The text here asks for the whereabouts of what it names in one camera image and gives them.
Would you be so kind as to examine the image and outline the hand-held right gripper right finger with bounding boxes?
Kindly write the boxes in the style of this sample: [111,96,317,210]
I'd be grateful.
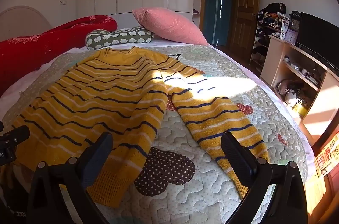
[221,132,309,224]

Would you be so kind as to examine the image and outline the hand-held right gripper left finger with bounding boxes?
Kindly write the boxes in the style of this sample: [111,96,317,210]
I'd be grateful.
[26,132,114,224]

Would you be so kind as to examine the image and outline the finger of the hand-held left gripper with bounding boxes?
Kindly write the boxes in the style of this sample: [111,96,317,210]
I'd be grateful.
[3,125,30,146]

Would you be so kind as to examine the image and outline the yellow striped knit sweater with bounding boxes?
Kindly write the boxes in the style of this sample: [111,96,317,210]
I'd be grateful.
[12,46,271,207]

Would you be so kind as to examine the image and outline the pile of dark clothes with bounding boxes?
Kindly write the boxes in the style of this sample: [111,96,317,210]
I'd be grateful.
[258,3,289,28]

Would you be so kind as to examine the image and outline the white bed sheet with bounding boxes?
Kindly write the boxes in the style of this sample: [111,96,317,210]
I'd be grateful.
[0,37,317,177]

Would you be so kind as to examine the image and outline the patterned quilted bedspread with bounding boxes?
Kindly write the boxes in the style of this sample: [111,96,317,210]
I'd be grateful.
[0,44,309,224]

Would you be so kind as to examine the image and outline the red blanket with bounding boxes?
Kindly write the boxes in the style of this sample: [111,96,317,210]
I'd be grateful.
[0,15,118,97]

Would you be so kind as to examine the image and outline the red printed poster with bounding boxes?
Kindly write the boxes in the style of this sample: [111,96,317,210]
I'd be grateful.
[315,134,339,177]

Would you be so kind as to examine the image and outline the light wooden TV cabinet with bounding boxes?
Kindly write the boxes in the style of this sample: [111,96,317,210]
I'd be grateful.
[261,35,339,145]

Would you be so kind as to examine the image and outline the shoe rack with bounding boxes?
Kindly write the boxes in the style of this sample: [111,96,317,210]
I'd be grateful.
[250,12,289,74]

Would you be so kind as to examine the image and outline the beige bed headboard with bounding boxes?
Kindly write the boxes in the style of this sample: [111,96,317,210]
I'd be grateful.
[0,5,52,31]

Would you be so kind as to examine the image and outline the green sheep-print pillow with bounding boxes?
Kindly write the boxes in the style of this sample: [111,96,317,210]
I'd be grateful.
[85,26,154,51]

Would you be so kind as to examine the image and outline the black television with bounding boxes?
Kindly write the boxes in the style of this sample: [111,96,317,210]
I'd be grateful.
[295,12,339,71]

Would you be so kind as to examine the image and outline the wooden door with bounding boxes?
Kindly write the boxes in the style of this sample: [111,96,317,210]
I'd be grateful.
[230,0,260,55]

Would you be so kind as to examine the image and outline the dark ornate table clock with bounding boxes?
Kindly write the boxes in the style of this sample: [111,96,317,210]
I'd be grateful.
[289,11,302,32]

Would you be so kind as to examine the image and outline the pink pillow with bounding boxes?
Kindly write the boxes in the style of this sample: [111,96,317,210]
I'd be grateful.
[132,7,208,46]

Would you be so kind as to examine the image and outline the teal glass door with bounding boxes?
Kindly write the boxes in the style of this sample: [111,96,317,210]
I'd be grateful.
[203,0,237,47]

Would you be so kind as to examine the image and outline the tangle of cables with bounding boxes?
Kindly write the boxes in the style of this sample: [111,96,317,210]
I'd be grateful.
[278,79,309,109]

